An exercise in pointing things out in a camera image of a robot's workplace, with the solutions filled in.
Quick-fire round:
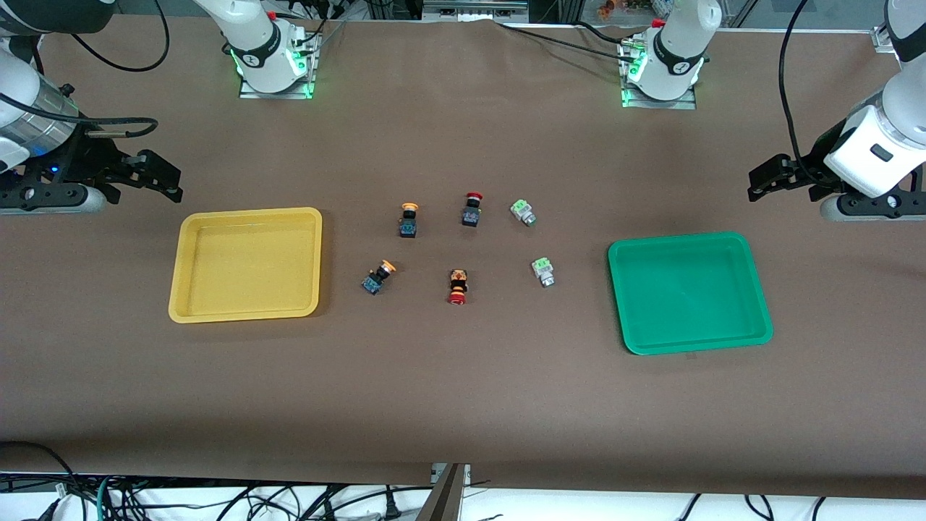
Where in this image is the yellow plastic tray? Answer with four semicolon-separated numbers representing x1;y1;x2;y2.
168;207;323;324

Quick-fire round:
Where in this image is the green plastic tray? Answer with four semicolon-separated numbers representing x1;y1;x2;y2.
607;231;774;356

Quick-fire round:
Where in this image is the brown table mat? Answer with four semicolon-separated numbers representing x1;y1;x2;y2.
0;16;926;500

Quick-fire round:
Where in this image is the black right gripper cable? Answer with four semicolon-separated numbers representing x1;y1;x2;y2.
0;93;158;139

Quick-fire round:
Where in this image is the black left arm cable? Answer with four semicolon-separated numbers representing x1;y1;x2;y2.
778;0;815;174

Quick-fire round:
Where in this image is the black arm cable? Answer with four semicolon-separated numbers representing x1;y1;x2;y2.
778;0;815;174
69;0;171;73

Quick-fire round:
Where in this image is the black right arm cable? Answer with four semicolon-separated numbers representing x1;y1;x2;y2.
69;0;171;73

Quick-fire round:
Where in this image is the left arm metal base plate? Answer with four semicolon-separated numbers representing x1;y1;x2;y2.
619;36;697;110

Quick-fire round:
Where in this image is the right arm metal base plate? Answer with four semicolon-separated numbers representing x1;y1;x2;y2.
239;29;319;100

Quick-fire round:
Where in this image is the black cable on mat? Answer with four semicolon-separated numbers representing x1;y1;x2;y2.
495;20;627;57

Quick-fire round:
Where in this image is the metal table post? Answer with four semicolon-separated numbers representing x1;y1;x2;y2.
416;463;472;521

